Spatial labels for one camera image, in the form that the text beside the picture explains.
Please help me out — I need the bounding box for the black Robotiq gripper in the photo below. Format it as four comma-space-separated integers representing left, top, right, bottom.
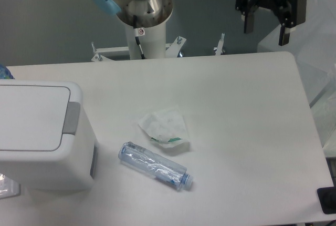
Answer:
235, 0, 307, 46

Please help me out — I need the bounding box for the black device table edge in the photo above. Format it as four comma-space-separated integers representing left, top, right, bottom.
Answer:
317, 187, 335, 214

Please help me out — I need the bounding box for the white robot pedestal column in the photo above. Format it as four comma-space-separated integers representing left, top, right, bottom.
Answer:
125, 23, 166, 60

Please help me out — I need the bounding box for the white trash can lid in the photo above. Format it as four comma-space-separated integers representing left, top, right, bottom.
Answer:
1, 85, 70, 151

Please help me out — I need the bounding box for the clear empty plastic bottle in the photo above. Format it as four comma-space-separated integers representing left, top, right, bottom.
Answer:
118, 142, 193, 190

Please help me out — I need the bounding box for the grey lid push button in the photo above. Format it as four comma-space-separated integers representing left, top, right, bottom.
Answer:
62, 102, 80, 135

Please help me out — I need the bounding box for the white pedestal base frame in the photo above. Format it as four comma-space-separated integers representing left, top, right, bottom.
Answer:
91, 33, 226, 62

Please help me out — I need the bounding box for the blue water bottle top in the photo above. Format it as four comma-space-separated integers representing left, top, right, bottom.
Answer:
0, 64, 15, 79

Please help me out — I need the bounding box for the clear plastic bag corner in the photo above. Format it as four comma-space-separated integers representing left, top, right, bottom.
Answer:
0, 174, 21, 199

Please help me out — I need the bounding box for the white trash can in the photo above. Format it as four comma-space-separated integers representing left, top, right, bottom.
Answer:
1, 79, 98, 190

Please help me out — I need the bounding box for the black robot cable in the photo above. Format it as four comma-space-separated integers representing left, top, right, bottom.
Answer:
132, 14, 146, 60

